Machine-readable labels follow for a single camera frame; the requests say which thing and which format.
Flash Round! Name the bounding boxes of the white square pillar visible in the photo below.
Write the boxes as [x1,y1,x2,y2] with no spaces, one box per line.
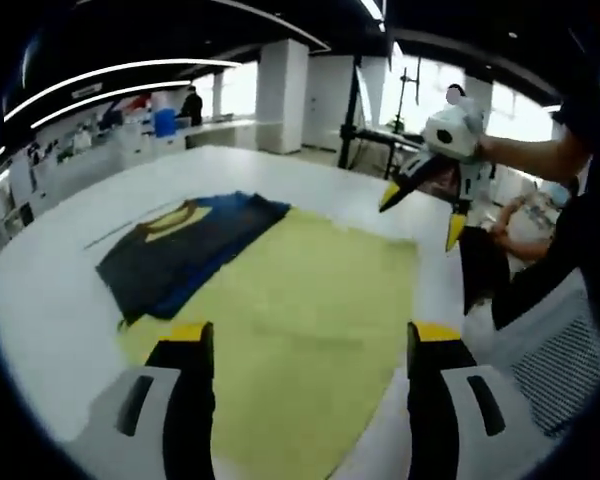
[256,38,310,155]

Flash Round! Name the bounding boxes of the blue barrel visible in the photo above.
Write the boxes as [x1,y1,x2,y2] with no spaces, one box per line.
[153,107,177,137]

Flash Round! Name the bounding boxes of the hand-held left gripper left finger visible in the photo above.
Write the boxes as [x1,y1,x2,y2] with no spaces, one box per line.
[82,321,216,480]

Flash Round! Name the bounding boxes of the white office desk row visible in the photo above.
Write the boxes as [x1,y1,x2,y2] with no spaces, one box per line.
[184,118,259,151]

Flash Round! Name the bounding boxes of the person's right hand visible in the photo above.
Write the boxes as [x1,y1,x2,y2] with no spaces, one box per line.
[472,134,511,169]

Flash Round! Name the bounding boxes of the yellow blue black garment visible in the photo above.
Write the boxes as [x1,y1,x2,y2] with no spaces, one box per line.
[95,190,421,480]

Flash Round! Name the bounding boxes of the black tripod stand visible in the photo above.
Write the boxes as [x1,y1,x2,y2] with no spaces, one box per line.
[337,54,426,176]

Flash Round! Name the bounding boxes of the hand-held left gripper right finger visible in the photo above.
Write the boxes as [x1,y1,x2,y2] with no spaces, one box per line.
[406,321,546,480]

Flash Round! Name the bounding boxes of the long ceiling light strip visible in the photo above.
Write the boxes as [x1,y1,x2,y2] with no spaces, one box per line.
[0,79,191,157]
[2,58,242,124]

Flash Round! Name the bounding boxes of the thin black stand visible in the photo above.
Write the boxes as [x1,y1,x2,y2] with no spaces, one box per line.
[398,53,422,132]

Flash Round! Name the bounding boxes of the white mesh office chair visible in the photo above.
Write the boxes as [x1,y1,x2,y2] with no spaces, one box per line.
[467,272,600,439]

